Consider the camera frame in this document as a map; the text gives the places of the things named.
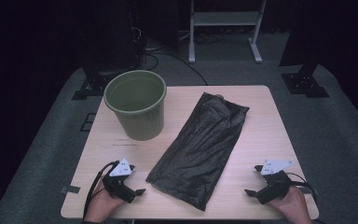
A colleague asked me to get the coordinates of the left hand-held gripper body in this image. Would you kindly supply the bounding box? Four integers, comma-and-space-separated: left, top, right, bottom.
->
102, 158, 137, 203

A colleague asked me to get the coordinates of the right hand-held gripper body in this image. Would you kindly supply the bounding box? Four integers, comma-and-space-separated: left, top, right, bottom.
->
255, 159, 295, 205

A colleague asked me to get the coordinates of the green plastic bucket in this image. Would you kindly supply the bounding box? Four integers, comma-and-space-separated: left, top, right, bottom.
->
103, 69, 168, 142

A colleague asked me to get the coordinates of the black plastic garbage bag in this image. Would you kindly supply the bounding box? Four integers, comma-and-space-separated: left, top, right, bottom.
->
145, 91, 251, 213

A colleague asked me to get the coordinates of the person's left hand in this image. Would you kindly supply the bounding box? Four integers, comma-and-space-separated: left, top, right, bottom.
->
83, 178, 125, 224

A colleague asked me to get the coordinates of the person's right hand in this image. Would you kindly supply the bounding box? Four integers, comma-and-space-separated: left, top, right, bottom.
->
268, 186, 313, 224

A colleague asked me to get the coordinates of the grey tape strip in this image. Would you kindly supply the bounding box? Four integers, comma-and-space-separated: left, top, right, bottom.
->
60, 185, 81, 195
302, 186, 320, 196

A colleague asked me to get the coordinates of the black stand base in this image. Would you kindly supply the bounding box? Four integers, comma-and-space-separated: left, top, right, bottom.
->
280, 63, 330, 99
71, 66, 115, 101

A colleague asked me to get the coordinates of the dark equipment tower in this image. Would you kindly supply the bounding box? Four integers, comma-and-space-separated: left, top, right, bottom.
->
82, 0, 145, 72

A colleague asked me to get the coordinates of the white metal stand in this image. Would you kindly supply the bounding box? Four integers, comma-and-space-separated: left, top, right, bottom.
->
187, 0, 268, 64

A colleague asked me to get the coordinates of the left hand-held gripper black cable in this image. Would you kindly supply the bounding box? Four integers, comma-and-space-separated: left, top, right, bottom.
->
82, 161, 119, 220

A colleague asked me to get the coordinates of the hand-held gripper black cable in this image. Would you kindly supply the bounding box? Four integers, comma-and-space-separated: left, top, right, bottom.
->
286, 172, 320, 203
82, 161, 119, 220

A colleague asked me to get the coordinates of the right hand-held gripper black cable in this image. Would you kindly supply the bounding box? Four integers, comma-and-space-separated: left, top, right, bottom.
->
286, 172, 320, 203

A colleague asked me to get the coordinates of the black floor outlet frame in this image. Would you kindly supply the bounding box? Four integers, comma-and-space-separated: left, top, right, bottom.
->
79, 112, 98, 133

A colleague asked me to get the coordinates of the looped black floor cable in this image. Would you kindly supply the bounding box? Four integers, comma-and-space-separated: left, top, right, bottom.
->
143, 53, 160, 73

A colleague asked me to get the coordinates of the long black floor cable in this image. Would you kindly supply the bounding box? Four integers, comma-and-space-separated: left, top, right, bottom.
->
143, 51, 209, 86

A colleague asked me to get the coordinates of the cable bundle under stand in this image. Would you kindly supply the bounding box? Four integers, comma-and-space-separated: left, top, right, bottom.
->
195, 31, 227, 45

